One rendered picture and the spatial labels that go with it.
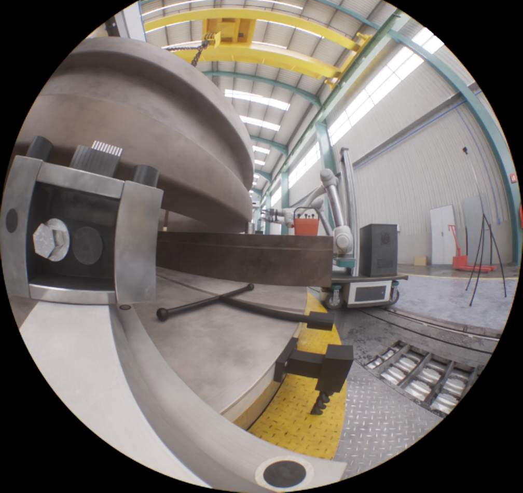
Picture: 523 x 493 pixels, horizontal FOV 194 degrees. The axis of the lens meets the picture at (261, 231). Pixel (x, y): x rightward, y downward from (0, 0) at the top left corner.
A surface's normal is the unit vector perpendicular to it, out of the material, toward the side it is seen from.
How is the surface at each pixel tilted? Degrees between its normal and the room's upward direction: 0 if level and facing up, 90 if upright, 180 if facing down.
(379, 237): 90
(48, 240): 90
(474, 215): 90
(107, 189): 90
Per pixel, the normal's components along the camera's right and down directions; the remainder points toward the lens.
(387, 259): -0.25, -0.12
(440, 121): -0.98, -0.07
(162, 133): 0.87, -0.01
